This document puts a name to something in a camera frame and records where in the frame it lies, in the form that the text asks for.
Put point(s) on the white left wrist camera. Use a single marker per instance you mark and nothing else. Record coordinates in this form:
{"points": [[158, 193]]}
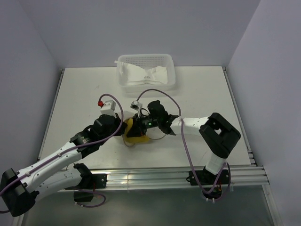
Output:
{"points": [[107, 107]]}

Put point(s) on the yellow bra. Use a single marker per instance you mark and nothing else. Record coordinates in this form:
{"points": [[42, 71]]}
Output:
{"points": [[130, 141]]}

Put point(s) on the white perforated plastic basket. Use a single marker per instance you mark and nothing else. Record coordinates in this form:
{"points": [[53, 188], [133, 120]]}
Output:
{"points": [[148, 61]]}

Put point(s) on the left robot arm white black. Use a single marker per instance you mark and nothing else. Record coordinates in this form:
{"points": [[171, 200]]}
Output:
{"points": [[21, 189]]}

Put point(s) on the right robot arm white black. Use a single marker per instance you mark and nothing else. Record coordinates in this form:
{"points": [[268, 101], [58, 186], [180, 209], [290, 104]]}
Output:
{"points": [[220, 136]]}

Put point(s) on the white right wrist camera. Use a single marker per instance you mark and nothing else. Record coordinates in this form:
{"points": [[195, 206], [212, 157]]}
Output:
{"points": [[136, 105]]}

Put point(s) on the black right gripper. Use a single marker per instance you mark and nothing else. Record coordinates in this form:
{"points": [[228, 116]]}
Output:
{"points": [[137, 128]]}

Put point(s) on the aluminium mounting rail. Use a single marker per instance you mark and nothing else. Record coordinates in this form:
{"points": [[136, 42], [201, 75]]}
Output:
{"points": [[172, 178]]}

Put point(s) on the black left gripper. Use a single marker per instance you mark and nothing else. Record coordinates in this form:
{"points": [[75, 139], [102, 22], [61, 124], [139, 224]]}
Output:
{"points": [[118, 121]]}

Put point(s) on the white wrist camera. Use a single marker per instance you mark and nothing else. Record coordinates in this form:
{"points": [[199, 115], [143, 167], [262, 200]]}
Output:
{"points": [[136, 105], [107, 107]]}

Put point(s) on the white bra in basket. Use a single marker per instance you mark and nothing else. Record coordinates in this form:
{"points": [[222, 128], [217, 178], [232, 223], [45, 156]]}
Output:
{"points": [[132, 75]]}

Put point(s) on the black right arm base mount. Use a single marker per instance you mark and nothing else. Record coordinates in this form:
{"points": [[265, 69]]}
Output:
{"points": [[207, 179]]}

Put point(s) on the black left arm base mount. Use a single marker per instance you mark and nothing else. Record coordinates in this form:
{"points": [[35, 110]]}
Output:
{"points": [[92, 182]]}

